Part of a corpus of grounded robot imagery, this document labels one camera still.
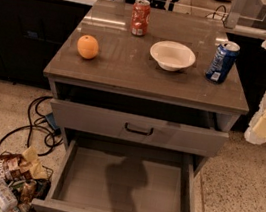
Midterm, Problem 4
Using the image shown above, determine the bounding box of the orange fruit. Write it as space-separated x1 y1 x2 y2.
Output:
77 35 99 59

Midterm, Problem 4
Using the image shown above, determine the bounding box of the grey drawer cabinet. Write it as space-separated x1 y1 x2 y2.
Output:
19 0 264 212

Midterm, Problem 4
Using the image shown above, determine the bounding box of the open middle drawer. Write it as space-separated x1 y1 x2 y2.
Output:
29 129 222 212

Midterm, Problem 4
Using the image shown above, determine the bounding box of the blue soda can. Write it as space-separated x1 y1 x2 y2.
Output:
205 41 240 84

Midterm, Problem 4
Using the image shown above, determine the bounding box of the white bowl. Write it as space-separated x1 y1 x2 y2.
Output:
149 40 196 72

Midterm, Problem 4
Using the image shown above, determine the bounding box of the red soda can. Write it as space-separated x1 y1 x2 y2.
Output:
130 0 151 36

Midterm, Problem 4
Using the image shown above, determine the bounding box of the blue power plug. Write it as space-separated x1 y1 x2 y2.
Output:
45 113 61 134

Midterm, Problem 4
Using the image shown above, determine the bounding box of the brown snack bag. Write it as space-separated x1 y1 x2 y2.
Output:
0 141 53 188

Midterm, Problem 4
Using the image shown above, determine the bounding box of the clear plastic bottle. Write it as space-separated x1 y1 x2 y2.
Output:
0 179 18 212

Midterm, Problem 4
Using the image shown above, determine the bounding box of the black drawer handle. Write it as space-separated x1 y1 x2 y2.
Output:
124 122 154 136

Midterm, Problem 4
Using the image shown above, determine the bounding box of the black floor cable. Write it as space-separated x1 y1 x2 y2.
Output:
0 88 71 167

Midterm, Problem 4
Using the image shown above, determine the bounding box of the wire basket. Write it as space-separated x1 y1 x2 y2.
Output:
0 152 53 212

